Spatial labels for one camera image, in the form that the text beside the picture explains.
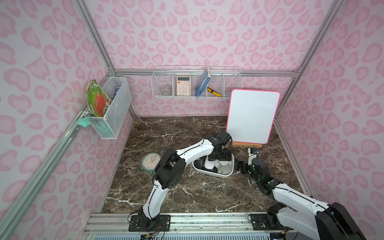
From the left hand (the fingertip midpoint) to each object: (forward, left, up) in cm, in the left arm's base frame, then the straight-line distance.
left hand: (224, 155), depth 91 cm
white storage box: (-7, -4, 0) cm, 8 cm away
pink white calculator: (+36, +25, +24) cm, 50 cm away
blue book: (+31, +13, +29) cm, 45 cm away
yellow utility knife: (+35, +5, +20) cm, 41 cm away
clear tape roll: (+34, +36, +22) cm, 54 cm away
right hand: (-3, -10, +2) cm, 10 cm away
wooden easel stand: (+9, -14, -2) cm, 17 cm away
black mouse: (-5, +15, -1) cm, 16 cm away
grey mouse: (-8, 0, -3) cm, 8 cm away
